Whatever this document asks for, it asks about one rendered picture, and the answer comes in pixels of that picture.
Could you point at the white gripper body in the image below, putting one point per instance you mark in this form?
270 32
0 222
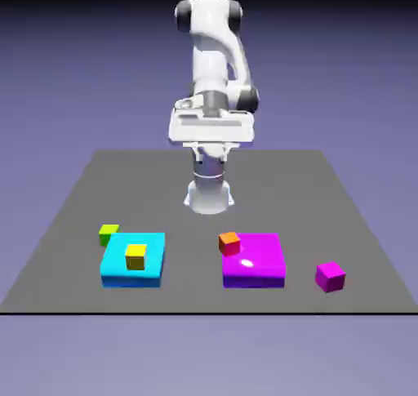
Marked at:
210 129

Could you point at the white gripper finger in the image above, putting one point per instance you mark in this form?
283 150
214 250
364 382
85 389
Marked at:
226 152
197 152

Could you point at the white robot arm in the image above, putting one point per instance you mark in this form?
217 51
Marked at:
209 43

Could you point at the small orange cube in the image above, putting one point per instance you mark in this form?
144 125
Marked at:
229 243

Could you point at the small yellow cube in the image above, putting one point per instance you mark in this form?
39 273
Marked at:
136 255

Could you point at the small green cube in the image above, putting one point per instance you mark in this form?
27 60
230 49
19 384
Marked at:
105 233

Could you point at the small magenta cube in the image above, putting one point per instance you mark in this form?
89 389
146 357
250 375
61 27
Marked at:
329 276

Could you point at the large magenta box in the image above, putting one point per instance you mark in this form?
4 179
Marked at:
258 262

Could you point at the large cyan box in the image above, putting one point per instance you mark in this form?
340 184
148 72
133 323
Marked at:
130 262

